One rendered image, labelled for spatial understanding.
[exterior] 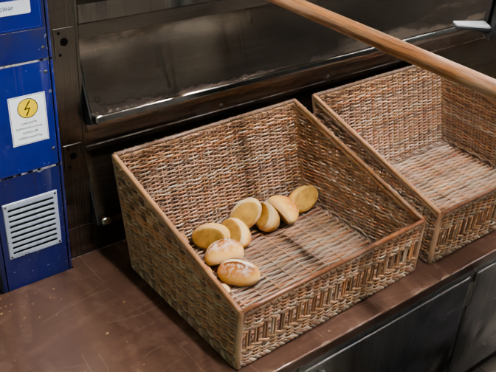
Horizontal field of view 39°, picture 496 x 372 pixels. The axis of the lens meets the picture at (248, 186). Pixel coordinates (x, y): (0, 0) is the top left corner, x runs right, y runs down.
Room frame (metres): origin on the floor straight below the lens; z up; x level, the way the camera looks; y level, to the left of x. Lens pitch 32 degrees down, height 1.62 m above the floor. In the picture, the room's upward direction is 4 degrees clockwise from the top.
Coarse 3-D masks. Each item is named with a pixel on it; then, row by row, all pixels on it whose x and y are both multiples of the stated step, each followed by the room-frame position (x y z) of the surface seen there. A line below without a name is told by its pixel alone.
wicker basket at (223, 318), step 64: (256, 128) 1.59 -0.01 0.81; (320, 128) 1.61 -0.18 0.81; (128, 192) 1.28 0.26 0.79; (192, 192) 1.43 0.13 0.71; (256, 192) 1.54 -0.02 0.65; (320, 192) 1.59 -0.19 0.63; (384, 192) 1.43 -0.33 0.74; (192, 256) 1.10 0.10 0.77; (256, 256) 1.35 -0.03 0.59; (320, 256) 1.36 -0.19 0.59; (384, 256) 1.25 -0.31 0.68; (192, 320) 1.10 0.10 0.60; (256, 320) 1.02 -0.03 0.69; (320, 320) 1.13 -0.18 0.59
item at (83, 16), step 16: (80, 0) 1.37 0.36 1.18; (96, 0) 1.38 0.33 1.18; (112, 0) 1.39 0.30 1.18; (128, 0) 1.41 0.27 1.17; (144, 0) 1.44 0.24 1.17; (160, 0) 1.46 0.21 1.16; (176, 0) 1.49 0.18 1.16; (192, 0) 1.51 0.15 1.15; (208, 0) 1.54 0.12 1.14; (80, 16) 1.34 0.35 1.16; (96, 16) 1.37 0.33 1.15; (112, 16) 1.39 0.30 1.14
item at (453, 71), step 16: (272, 0) 1.43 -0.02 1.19; (288, 0) 1.39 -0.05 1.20; (304, 0) 1.38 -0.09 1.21; (304, 16) 1.36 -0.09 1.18; (320, 16) 1.32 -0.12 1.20; (336, 16) 1.30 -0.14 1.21; (352, 32) 1.25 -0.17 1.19; (368, 32) 1.23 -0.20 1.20; (384, 48) 1.19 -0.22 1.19; (400, 48) 1.17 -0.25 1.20; (416, 48) 1.16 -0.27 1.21; (416, 64) 1.14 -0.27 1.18; (432, 64) 1.11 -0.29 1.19; (448, 64) 1.10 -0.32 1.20; (464, 80) 1.06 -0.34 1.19; (480, 80) 1.05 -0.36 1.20
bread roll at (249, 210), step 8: (248, 200) 1.46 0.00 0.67; (256, 200) 1.47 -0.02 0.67; (240, 208) 1.45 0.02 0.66; (248, 208) 1.45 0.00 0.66; (256, 208) 1.45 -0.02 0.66; (232, 216) 1.44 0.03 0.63; (240, 216) 1.44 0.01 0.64; (248, 216) 1.44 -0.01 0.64; (256, 216) 1.44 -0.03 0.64; (248, 224) 1.43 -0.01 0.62
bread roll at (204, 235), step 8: (208, 224) 1.37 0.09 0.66; (216, 224) 1.37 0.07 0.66; (200, 232) 1.36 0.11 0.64; (208, 232) 1.36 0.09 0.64; (216, 232) 1.35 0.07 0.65; (224, 232) 1.35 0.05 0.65; (192, 240) 1.37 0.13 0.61; (200, 240) 1.36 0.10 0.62; (208, 240) 1.35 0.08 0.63; (216, 240) 1.34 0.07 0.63
